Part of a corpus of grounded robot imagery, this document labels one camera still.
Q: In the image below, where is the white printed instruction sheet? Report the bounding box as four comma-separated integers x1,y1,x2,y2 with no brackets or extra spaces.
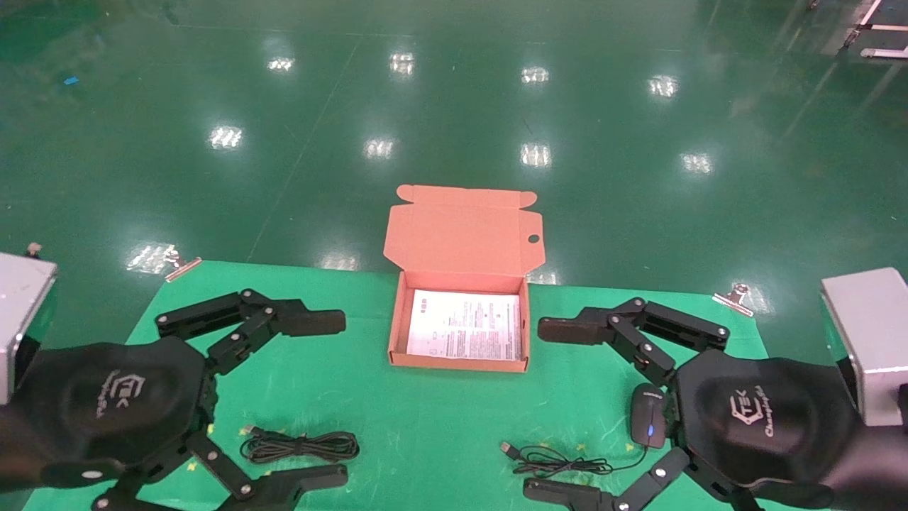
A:
406,289,524,361

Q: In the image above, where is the white metal frame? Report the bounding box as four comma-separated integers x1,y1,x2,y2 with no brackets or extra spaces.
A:
841,0,908,61

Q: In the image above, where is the open brown cardboard box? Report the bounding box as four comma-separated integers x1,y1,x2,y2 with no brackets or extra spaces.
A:
383,185,546,373

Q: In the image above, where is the silver metal clip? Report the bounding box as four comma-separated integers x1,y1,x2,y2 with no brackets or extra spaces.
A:
712,282,755,317
164,246,204,283

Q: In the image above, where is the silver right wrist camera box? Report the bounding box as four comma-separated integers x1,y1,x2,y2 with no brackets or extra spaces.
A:
821,268,908,427

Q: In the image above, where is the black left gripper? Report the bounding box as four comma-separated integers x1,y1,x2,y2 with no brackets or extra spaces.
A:
0,288,348,511

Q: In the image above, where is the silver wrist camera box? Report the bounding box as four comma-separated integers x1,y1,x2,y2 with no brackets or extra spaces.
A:
821,268,908,427
0,244,59,406

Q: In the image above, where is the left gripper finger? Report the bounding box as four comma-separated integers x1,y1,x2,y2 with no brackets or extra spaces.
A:
92,432,350,511

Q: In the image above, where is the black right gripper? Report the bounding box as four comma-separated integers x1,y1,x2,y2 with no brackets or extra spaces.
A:
538,297,908,511

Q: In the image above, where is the black data cable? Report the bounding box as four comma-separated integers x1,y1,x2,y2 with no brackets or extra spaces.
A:
240,424,360,466

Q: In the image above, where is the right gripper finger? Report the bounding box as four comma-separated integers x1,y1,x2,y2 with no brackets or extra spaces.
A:
523,447,764,511

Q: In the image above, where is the green table mat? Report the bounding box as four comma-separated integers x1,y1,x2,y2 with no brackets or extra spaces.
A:
21,259,832,511

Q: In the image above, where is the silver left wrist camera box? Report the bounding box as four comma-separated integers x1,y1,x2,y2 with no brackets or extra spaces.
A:
0,244,59,406

